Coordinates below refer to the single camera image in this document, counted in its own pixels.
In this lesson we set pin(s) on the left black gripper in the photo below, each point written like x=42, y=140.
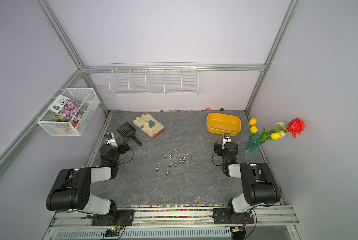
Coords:
x=124, y=148

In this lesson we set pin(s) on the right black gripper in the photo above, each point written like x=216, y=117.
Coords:
x=218, y=147

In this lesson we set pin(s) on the yellow plastic storage box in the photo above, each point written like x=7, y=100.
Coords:
x=221, y=123

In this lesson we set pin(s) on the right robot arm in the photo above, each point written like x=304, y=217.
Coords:
x=258, y=183

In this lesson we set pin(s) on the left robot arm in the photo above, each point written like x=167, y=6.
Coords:
x=72, y=187

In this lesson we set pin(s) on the blue glass vase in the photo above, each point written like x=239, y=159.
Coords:
x=251, y=148

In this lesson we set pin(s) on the black slotted scoop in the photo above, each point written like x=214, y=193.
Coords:
x=126, y=130

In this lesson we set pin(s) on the orange artificial tulip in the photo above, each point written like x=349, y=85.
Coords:
x=253, y=122

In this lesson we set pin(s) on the beige work glove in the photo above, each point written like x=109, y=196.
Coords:
x=149, y=125

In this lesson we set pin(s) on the yellow white artificial tulip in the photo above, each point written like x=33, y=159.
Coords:
x=278, y=135

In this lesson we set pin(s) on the purple flower seed packet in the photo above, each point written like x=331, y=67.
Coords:
x=67, y=109

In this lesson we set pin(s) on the red artificial rose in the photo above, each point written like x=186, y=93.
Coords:
x=295, y=127

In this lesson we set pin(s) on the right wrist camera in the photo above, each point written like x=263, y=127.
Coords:
x=226, y=139

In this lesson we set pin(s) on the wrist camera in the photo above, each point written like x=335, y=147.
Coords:
x=110, y=139
x=226, y=139

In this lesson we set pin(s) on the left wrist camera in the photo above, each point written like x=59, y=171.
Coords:
x=110, y=139

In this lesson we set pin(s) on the white wire basket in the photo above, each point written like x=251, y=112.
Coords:
x=59, y=128

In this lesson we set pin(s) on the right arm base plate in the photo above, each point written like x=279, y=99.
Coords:
x=224, y=216

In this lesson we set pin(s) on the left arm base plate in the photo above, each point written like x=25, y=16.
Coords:
x=121, y=218

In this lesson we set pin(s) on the white wire wall shelf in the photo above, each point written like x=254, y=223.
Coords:
x=145, y=82

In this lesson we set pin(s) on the aluminium frame rail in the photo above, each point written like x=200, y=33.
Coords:
x=175, y=66

